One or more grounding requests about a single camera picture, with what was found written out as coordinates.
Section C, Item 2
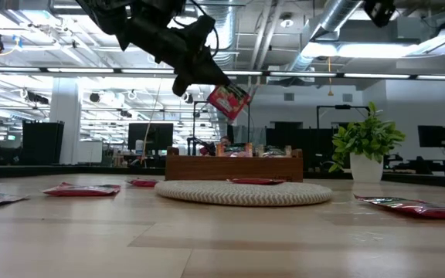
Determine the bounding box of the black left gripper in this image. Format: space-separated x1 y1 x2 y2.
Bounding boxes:
144 15 232 87

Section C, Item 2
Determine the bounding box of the red tea bag packet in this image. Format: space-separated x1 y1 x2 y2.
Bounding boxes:
353 194 445 221
41 181 122 198
226 177 287 186
125 178 160 188
206 83 253 121

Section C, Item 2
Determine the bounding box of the orange tea bag packet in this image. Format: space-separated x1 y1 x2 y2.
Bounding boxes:
216 141 253 158

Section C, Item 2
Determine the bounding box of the long ceiling light strip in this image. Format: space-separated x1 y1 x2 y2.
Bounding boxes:
0 66 445 81

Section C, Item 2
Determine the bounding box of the brown wooden compartment box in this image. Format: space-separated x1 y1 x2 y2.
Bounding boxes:
165 146 304 183

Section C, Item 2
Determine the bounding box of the round woven beige placemat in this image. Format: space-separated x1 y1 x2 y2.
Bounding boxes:
154 179 334 207

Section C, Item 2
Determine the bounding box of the white cabinet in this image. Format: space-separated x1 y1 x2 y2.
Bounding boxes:
77 139 104 164

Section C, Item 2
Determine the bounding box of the white pillar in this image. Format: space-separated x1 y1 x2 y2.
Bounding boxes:
49 76 83 165

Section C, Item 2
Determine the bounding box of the green plant in white pot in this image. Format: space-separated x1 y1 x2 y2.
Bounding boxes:
327 101 408 184

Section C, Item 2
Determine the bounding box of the black tall cabinet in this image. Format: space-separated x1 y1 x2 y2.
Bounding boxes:
22 120 65 165

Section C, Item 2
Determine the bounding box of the black desk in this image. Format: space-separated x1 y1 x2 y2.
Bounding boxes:
383 154 445 177

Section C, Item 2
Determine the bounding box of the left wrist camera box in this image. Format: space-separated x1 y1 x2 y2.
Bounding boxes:
171 75 193 98

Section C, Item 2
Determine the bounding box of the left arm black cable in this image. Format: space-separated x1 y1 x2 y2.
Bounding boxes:
185 0 220 59

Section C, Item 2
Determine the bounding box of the silver ventilation duct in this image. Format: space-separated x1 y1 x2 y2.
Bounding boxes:
287 0 362 73
195 0 239 128

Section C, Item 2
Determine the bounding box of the black metal frame rig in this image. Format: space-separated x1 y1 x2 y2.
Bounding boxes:
317 103 371 131

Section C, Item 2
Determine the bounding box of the black aluminium table frame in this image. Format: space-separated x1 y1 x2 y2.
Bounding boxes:
0 164 445 190

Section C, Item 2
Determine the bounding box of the black wall monitor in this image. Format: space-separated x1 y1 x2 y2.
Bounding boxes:
417 124 445 148

